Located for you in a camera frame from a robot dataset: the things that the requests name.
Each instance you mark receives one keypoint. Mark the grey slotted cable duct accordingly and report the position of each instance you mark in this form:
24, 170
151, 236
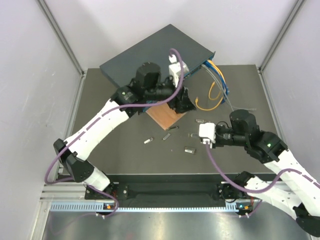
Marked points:
105, 207

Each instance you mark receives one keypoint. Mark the silver SFP module upper right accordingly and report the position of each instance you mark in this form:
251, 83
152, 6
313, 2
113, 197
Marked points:
201, 121

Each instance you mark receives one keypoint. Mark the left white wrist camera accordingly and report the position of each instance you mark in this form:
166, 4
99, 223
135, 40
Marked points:
175, 69

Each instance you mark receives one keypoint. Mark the silver double SFP module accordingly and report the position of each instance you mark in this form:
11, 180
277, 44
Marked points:
190, 150

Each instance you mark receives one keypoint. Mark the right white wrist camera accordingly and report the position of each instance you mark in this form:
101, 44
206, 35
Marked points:
207, 134

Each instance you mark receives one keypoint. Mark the wooden board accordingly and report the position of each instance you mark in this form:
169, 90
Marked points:
164, 116

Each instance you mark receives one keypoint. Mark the silver SFP module by board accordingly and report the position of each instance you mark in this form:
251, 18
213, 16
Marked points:
173, 128

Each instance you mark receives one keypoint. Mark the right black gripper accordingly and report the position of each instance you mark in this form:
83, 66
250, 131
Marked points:
217, 143

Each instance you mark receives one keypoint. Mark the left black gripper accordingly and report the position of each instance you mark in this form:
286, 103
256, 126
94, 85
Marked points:
182, 103

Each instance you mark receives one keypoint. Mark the dark SFP module centre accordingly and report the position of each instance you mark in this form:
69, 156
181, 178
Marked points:
166, 136

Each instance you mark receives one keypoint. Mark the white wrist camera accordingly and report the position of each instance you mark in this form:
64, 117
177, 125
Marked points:
207, 134
175, 69

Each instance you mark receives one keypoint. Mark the SFP module pair right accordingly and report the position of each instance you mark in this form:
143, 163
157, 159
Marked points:
193, 135

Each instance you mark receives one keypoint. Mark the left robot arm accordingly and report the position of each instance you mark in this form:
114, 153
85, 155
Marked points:
145, 90

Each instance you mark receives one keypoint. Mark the dark grey table mat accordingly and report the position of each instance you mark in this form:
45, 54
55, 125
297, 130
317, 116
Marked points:
123, 150

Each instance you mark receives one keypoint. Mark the dark teal network switch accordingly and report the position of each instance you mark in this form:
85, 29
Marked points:
155, 49

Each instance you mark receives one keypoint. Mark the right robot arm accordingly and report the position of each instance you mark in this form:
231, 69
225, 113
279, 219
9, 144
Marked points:
293, 191

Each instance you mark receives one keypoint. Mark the silver SFP module far left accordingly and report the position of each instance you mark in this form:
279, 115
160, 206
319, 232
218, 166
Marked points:
148, 140

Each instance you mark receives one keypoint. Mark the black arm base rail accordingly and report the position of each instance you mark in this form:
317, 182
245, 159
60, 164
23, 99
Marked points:
172, 190

